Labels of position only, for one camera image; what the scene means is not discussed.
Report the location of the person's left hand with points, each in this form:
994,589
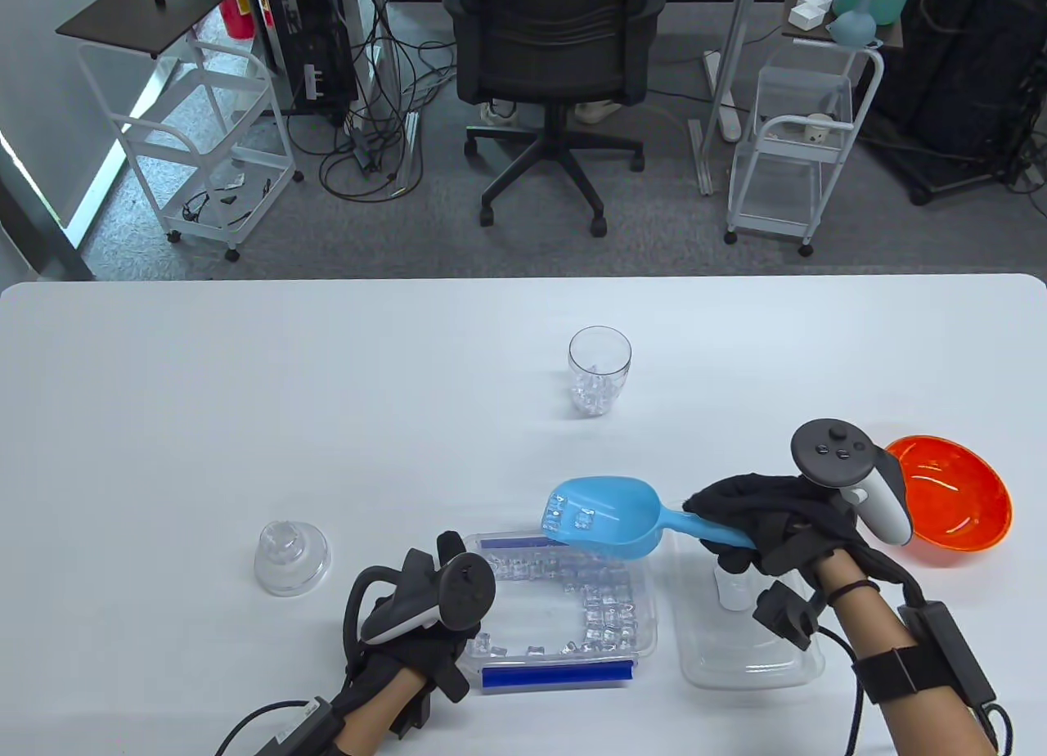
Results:
409,654

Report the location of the person's right hand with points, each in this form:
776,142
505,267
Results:
769,519

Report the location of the white black controller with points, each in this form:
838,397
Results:
465,592
830,453

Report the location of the clear container lid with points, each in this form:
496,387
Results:
728,650

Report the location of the blue plastic scoop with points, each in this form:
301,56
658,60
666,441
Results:
622,519

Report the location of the clear plastic shaker lid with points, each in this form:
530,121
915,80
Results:
290,555

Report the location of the clear container with blue latches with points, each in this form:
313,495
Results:
564,675

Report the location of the pile of ice cubes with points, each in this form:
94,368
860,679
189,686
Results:
605,617

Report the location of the small batch of ice cubes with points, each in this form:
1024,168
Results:
597,392

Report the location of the clear plastic shaker cup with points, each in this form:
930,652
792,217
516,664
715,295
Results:
579,355

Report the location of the person's left forearm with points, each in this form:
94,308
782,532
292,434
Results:
368,719

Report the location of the person's right forearm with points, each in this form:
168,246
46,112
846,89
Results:
891,625

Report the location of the black left wrist sensor box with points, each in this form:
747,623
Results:
303,727

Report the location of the black wrist sensor box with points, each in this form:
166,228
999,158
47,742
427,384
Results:
303,727
949,650

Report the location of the orange plastic bowl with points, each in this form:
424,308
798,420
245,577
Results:
957,494

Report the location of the black right wrist sensor box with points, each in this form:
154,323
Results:
949,650

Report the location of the white mug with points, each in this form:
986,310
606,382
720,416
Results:
818,130

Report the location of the white power strip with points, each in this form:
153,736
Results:
724,93

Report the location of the white desk leg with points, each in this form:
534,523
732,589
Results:
728,69

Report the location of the brown side table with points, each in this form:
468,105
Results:
797,36

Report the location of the black covered equipment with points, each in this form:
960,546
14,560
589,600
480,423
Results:
965,69

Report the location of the light blue vase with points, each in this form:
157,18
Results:
852,26

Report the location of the small white boxes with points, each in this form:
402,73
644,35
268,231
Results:
810,10

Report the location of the black office chair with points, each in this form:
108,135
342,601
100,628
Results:
556,44

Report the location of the grey pillar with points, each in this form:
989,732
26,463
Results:
33,224

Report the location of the black computer tower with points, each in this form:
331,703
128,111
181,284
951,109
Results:
315,44

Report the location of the red fire extinguisher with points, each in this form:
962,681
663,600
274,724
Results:
237,15

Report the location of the dark brown board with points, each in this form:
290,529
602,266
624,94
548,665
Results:
147,7

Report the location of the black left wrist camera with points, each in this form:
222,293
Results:
411,713

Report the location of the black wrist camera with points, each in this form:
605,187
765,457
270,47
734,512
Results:
411,713
785,613

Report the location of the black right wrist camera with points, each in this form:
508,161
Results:
785,613

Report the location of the silver rail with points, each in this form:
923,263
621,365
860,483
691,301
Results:
406,146

